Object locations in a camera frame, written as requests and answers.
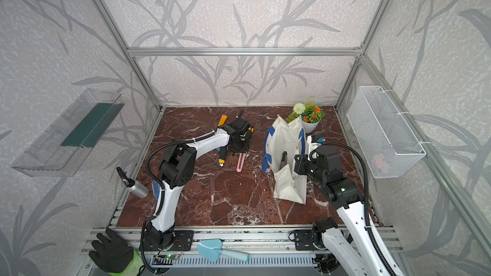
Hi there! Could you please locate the silver black spray bottle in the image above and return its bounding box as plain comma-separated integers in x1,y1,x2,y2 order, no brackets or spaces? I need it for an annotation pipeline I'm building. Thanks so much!
116,167,149,199

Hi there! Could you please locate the white Doraemon tote pouch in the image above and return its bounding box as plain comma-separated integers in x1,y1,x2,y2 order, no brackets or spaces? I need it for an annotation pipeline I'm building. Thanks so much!
262,116,307,204

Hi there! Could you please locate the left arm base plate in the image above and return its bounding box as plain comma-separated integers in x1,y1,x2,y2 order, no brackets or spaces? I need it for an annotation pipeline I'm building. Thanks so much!
142,230,194,252

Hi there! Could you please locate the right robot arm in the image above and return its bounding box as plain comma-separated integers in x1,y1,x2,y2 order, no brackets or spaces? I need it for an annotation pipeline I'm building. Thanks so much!
294,143,404,275

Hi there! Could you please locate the black yellow art knife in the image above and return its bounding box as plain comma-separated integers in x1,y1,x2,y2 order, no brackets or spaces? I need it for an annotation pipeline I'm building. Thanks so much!
219,146,227,167

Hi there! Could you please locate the orange art knife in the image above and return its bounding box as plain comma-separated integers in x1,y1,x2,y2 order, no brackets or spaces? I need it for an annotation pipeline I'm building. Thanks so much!
217,115,228,127

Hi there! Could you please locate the potted artificial flower plant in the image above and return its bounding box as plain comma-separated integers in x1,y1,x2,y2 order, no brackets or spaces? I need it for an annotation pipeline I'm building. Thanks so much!
286,96,326,134

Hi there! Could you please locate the blue dotted work glove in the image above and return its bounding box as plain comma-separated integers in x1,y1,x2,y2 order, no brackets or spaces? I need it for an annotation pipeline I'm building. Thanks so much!
152,181,161,201

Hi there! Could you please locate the light blue trowel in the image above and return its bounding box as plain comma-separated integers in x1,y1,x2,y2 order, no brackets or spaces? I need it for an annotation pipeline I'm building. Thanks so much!
197,239,249,263

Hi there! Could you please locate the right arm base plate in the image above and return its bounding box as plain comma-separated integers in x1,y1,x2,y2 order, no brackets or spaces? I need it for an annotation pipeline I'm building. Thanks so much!
288,229,318,251

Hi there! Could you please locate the clear plastic wall bin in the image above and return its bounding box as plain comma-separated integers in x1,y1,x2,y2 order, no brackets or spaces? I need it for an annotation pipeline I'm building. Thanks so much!
12,89,125,177

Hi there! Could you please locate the black and green glove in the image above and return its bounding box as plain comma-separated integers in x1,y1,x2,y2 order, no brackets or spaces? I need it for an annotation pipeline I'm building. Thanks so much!
89,228,144,276

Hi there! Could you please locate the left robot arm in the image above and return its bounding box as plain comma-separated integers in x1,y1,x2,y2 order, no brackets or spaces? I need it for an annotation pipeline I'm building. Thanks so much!
141,115,254,248

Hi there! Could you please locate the white power adapter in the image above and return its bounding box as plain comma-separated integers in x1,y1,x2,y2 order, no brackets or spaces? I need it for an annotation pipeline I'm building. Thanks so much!
306,135,325,155

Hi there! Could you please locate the white wire mesh basket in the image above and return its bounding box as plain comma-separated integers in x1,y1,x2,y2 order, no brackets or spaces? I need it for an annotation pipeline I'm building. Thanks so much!
347,86,427,179

